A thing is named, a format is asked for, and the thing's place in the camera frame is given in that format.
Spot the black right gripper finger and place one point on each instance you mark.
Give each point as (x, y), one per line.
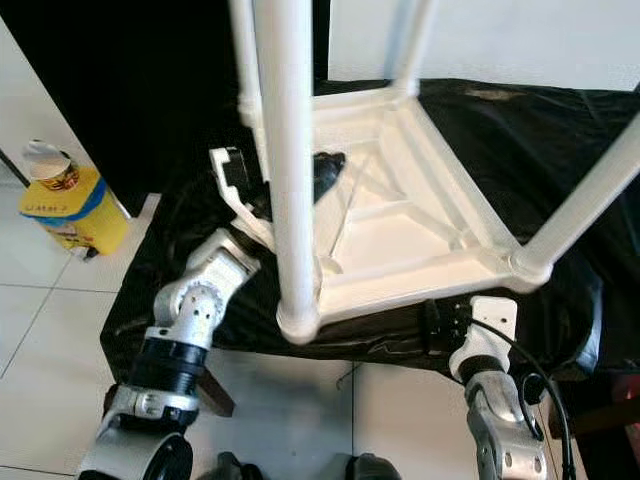
(432, 322)

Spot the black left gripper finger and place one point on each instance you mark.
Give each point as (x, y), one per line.
(328, 172)

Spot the white plastic table leg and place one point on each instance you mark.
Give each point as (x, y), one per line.
(290, 170)
(415, 45)
(240, 60)
(580, 215)

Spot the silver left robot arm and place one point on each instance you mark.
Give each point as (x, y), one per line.
(200, 300)

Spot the robot right leg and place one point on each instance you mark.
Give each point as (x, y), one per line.
(370, 468)

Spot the yellow cardboard box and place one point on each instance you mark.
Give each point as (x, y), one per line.
(95, 225)

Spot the brown wooden table leg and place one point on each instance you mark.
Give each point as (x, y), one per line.
(600, 415)
(220, 390)

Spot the black plastic table cover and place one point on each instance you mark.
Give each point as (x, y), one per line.
(540, 140)

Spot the printed paper cup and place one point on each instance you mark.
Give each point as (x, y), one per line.
(57, 175)

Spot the black metal stand leg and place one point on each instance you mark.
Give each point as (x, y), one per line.
(15, 165)

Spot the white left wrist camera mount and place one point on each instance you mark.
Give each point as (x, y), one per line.
(222, 190)

